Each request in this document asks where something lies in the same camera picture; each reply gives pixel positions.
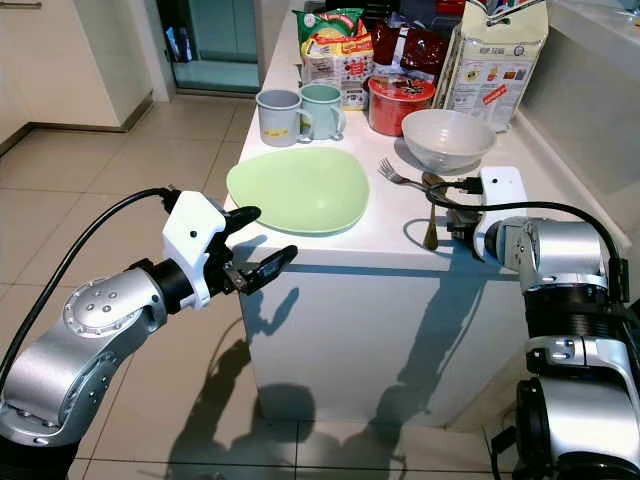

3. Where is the large printed paper sack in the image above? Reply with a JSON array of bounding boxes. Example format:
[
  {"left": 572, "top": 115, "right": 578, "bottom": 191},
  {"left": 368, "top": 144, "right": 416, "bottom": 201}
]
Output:
[{"left": 444, "top": 0, "right": 551, "bottom": 134}]

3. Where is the silver fork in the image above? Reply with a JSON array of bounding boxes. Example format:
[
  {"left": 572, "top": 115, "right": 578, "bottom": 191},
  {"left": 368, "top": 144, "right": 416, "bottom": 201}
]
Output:
[{"left": 378, "top": 158, "right": 471, "bottom": 217}]

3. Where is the cream kitchen cabinet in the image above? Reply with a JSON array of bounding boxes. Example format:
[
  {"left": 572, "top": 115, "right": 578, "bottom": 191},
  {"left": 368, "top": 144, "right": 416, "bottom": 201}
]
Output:
[{"left": 0, "top": 0, "right": 153, "bottom": 133}]

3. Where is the grey bowl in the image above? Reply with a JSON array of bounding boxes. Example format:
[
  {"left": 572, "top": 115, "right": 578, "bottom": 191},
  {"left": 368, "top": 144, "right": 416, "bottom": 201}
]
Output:
[{"left": 401, "top": 108, "right": 498, "bottom": 173}]

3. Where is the light green plate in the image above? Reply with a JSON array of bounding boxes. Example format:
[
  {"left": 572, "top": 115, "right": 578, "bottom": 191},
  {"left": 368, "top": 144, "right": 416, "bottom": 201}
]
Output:
[{"left": 226, "top": 146, "right": 371, "bottom": 236}]

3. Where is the green yellow snack bag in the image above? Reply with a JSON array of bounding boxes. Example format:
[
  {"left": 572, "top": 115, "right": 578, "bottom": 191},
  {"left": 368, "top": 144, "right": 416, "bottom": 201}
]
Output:
[{"left": 293, "top": 7, "right": 366, "bottom": 61}]

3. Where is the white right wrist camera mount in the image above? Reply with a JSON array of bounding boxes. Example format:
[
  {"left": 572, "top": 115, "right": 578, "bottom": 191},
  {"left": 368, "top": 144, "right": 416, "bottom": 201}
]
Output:
[{"left": 479, "top": 166, "right": 530, "bottom": 223}]

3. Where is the grey mug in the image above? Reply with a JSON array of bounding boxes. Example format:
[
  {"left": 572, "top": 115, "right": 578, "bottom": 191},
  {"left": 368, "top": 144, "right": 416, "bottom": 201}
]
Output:
[{"left": 256, "top": 89, "right": 310, "bottom": 148}]

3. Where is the red lidded bowl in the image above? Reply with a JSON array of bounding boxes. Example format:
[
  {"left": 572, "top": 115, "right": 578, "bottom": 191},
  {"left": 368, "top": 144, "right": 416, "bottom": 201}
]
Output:
[{"left": 367, "top": 75, "right": 438, "bottom": 138}]

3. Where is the white kitchen island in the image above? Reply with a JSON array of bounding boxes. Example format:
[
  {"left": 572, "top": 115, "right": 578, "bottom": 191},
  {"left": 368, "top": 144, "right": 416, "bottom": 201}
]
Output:
[{"left": 238, "top": 0, "right": 640, "bottom": 433}]

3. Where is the dark red packet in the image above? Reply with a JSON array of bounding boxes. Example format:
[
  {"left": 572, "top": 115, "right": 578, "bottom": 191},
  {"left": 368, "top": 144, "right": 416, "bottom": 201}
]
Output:
[{"left": 370, "top": 19, "right": 452, "bottom": 82}]

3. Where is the brownish metal spoon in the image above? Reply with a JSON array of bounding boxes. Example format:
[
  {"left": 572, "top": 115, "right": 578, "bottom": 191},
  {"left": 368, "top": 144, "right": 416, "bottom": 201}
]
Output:
[{"left": 421, "top": 172, "right": 452, "bottom": 251}]

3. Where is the pale green mug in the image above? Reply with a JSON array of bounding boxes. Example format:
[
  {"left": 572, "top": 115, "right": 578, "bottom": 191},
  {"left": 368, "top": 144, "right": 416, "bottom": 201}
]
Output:
[{"left": 298, "top": 83, "right": 347, "bottom": 141}]

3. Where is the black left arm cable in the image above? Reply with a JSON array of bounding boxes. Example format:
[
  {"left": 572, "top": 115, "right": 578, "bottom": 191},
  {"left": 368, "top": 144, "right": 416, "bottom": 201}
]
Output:
[{"left": 0, "top": 186, "right": 181, "bottom": 386}]

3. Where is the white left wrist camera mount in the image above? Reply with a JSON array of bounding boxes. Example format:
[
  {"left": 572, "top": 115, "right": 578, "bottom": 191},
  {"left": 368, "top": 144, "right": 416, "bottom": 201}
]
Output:
[{"left": 163, "top": 190, "right": 229, "bottom": 309}]

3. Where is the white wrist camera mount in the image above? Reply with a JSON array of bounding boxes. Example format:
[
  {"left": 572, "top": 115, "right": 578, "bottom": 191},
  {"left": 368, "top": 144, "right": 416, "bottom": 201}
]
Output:
[
  {"left": 479, "top": 166, "right": 530, "bottom": 223},
  {"left": 163, "top": 190, "right": 229, "bottom": 309}
]

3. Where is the dark framed glass door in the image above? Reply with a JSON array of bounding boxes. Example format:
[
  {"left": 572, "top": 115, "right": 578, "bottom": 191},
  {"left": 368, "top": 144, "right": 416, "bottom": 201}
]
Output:
[{"left": 157, "top": 0, "right": 267, "bottom": 98}]

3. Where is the white raised bar counter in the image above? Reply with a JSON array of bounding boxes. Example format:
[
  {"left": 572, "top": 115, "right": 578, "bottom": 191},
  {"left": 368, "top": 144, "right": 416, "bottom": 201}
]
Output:
[{"left": 510, "top": 0, "right": 640, "bottom": 253}]

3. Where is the white printed noodle pack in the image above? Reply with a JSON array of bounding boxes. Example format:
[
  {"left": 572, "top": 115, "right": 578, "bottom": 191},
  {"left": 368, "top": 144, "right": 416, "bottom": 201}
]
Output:
[{"left": 300, "top": 35, "right": 372, "bottom": 109}]

